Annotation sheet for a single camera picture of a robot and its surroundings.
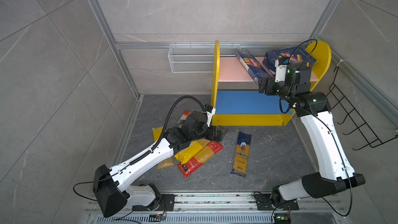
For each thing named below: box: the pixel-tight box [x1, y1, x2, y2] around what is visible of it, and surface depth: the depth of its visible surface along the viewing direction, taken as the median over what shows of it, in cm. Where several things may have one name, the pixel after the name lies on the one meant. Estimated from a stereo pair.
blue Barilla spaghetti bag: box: [235, 48, 272, 86], surface depth 74 cm
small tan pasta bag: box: [157, 156, 175, 170], surface depth 86 cm
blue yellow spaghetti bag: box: [231, 131, 252, 178], surface depth 88 cm
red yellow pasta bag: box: [177, 140, 224, 178], surface depth 87 cm
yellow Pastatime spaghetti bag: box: [174, 138, 211, 165], surface depth 87 cm
